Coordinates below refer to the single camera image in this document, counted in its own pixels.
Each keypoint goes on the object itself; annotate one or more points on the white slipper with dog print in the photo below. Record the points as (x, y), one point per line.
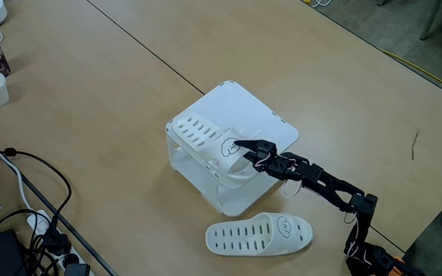
(213, 153)
(244, 235)

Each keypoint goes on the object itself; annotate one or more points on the white shoe rack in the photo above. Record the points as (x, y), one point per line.
(244, 111)

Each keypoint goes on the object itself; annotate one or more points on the thin dark twig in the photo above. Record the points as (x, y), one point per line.
(415, 143)

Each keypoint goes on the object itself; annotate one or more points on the black plug-in adapter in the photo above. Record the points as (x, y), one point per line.
(77, 270)

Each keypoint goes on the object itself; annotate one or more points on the grey chair leg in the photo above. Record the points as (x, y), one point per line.
(432, 19)

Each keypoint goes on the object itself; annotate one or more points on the black power plug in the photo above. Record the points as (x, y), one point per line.
(57, 242)

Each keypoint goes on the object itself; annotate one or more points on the white power strip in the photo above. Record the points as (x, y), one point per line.
(38, 222)

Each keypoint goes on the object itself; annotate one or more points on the black power brick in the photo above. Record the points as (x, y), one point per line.
(4, 255)

